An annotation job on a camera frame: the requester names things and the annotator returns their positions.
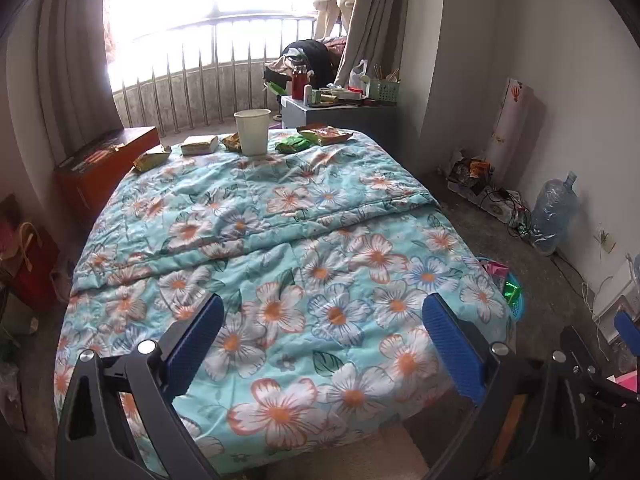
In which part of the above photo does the white water dispenser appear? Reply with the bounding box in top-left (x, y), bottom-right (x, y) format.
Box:
top-left (592, 255), bottom-right (639, 340)

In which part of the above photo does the blue plastic waste basket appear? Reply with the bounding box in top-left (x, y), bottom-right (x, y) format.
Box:
top-left (478, 257), bottom-right (525, 321)

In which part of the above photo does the large clear water jug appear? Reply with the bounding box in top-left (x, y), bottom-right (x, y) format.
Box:
top-left (530, 171), bottom-right (578, 256)

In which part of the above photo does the red gift bag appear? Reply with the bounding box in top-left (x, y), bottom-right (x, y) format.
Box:
top-left (1, 222), bottom-right (60, 313)

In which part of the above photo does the flat printed carton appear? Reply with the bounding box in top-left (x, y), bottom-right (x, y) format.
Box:
top-left (447, 157), bottom-right (526, 228)

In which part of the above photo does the orange cardboard box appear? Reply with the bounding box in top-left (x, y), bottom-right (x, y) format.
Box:
top-left (54, 126), bottom-right (160, 230)

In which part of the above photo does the floral turquoise quilt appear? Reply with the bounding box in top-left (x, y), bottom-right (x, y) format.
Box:
top-left (53, 132), bottom-right (515, 474)

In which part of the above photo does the small yellow snack packet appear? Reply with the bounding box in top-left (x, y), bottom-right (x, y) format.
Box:
top-left (132, 144), bottom-right (171, 174)

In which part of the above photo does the rolled pink wallpaper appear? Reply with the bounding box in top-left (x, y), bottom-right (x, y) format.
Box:
top-left (485, 78), bottom-right (534, 180)

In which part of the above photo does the small white wafer packet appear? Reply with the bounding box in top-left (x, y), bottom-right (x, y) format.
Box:
top-left (180, 134), bottom-right (219, 156)

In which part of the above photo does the white paper cup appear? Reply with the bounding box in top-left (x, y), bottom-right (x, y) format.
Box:
top-left (234, 108), bottom-right (271, 156)

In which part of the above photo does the small green candy packet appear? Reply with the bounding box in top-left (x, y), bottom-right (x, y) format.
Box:
top-left (274, 134), bottom-right (314, 154)

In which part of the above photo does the dark grey cabinet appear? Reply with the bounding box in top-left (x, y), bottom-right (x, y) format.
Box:
top-left (281, 96), bottom-right (399, 150)

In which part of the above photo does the orange snack packet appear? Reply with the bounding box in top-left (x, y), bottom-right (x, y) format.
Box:
top-left (296, 126), bottom-right (352, 146)

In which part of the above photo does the grey curtain left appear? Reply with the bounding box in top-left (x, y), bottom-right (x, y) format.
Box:
top-left (14, 0), bottom-right (124, 162)

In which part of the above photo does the grey curtain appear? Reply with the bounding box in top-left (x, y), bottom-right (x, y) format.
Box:
top-left (14, 0), bottom-right (124, 162)
top-left (335, 0), bottom-right (408, 84)

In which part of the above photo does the green plastic basket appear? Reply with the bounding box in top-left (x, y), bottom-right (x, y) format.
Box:
top-left (369, 78), bottom-right (400, 104)

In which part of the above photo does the metal balcony railing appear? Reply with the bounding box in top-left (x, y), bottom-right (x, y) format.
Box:
top-left (108, 12), bottom-right (317, 136)

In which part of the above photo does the red thermos bottle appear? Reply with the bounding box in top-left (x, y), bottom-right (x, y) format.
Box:
top-left (291, 62), bottom-right (308, 101)

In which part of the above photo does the black bag on balcony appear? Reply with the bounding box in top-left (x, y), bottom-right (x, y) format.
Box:
top-left (264, 39), bottom-right (342, 89)

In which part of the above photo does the grey curtain right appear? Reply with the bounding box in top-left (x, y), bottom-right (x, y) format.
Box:
top-left (335, 0), bottom-right (408, 84)

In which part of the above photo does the wall power socket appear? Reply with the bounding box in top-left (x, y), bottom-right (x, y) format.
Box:
top-left (597, 230), bottom-right (616, 254)

